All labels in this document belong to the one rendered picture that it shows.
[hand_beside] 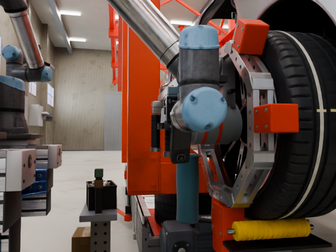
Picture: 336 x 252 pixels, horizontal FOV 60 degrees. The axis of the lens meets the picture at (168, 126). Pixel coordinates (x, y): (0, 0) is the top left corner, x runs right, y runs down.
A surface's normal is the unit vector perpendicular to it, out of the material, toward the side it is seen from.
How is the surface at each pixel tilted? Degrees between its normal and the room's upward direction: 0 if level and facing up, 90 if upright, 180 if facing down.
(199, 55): 90
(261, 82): 90
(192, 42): 87
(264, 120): 90
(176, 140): 119
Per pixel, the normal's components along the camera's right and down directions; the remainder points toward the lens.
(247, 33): 0.14, 0.54
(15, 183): 0.22, -0.04
